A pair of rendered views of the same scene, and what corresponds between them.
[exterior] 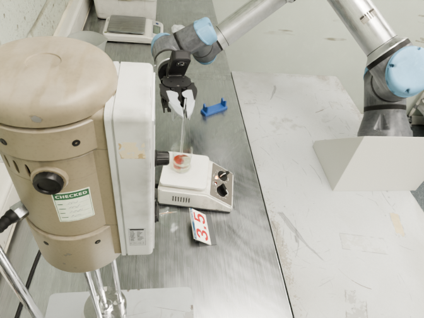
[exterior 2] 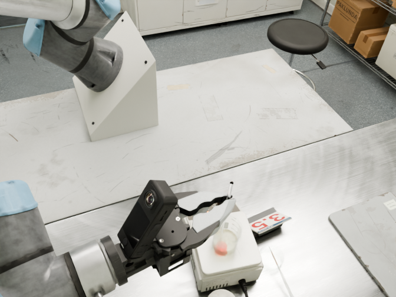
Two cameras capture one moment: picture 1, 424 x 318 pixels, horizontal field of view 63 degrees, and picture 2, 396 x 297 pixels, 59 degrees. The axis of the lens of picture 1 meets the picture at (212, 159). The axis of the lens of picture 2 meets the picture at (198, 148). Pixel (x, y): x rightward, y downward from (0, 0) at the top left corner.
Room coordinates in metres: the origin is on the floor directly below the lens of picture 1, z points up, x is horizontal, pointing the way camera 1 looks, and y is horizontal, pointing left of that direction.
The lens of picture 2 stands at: (0.76, 0.39, 1.62)
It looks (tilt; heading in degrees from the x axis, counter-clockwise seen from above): 47 degrees down; 257
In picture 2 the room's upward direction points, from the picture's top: 4 degrees clockwise
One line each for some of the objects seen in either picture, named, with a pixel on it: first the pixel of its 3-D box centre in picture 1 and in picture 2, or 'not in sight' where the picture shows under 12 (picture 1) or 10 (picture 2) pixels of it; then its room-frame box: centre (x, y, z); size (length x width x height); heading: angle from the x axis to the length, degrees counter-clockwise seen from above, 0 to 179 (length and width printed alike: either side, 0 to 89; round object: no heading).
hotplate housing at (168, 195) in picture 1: (194, 182); (219, 240); (0.62, 0.04, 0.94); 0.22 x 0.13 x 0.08; 93
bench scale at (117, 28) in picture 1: (134, 29); not in sight; (1.48, 0.45, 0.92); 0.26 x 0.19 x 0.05; 102
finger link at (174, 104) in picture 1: (174, 111); (214, 223); (0.66, 0.11, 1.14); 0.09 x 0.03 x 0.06; 20
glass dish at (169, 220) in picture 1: (170, 217); (270, 258); (0.52, 0.08, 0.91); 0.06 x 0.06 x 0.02
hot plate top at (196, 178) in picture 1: (185, 170); (224, 241); (0.62, 0.06, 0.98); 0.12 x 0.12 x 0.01; 3
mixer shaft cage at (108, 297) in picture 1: (98, 281); not in sight; (0.21, 0.13, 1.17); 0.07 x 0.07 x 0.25
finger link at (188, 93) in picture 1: (188, 110); (203, 207); (0.68, 0.08, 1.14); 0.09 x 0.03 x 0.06; 22
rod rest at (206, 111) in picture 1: (214, 106); not in sight; (1.01, 0.02, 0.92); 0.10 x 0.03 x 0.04; 132
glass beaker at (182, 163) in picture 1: (181, 157); (227, 237); (0.62, 0.08, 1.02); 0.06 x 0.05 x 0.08; 114
